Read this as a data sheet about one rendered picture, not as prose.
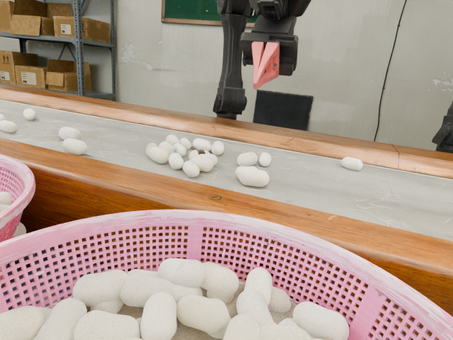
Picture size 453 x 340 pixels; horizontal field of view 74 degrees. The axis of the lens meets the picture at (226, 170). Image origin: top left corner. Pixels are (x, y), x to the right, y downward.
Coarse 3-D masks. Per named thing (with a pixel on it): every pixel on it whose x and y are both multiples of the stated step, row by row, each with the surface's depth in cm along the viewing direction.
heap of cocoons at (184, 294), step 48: (96, 288) 18; (144, 288) 18; (192, 288) 20; (240, 288) 22; (0, 336) 15; (48, 336) 15; (96, 336) 15; (144, 336) 16; (192, 336) 18; (240, 336) 15; (288, 336) 16; (336, 336) 17
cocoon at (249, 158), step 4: (248, 152) 45; (252, 152) 45; (240, 156) 44; (244, 156) 43; (248, 156) 44; (252, 156) 44; (256, 156) 45; (240, 160) 43; (244, 160) 43; (248, 160) 43; (252, 160) 44; (256, 160) 45; (240, 164) 44; (244, 164) 43; (248, 164) 44; (252, 164) 45
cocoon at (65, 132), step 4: (64, 128) 48; (68, 128) 48; (72, 128) 48; (60, 132) 48; (64, 132) 47; (68, 132) 47; (72, 132) 47; (76, 132) 47; (60, 136) 48; (64, 136) 48; (68, 136) 47; (72, 136) 47; (76, 136) 47; (80, 136) 48
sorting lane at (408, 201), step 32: (32, 128) 54; (96, 128) 59; (128, 128) 62; (160, 128) 64; (128, 160) 42; (224, 160) 47; (288, 160) 50; (320, 160) 53; (256, 192) 35; (288, 192) 36; (320, 192) 37; (352, 192) 39; (384, 192) 40; (416, 192) 41; (448, 192) 42; (384, 224) 31; (416, 224) 31; (448, 224) 32
